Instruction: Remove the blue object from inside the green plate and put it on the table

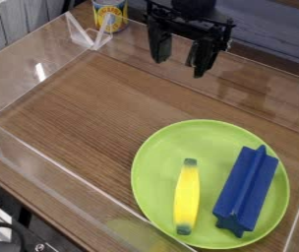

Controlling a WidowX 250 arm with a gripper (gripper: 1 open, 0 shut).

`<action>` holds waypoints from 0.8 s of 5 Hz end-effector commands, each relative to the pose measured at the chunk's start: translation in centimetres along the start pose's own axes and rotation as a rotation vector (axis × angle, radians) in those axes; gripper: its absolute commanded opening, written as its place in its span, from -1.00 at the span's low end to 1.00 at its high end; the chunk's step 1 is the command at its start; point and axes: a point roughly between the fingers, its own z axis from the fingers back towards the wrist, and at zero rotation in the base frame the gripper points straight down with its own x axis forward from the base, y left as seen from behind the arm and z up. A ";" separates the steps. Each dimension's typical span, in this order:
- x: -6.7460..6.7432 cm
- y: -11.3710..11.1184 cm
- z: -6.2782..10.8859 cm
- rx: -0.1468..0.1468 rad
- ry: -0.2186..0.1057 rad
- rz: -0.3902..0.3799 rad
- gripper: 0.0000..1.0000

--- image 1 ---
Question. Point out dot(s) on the clear acrylic enclosure wall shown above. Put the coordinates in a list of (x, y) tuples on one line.
[(84, 97)]

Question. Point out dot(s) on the green round plate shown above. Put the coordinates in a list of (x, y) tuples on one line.
[(213, 143)]

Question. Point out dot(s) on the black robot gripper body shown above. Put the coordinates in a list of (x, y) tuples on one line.
[(191, 18)]

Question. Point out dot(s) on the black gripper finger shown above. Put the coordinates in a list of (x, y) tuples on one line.
[(201, 55), (160, 40)]

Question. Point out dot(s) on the yellow printed can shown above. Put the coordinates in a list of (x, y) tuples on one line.
[(110, 11)]

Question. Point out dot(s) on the blue cross-shaped block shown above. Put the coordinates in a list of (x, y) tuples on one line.
[(239, 203)]

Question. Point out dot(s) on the yellow toy banana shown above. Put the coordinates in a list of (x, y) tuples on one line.
[(187, 198)]

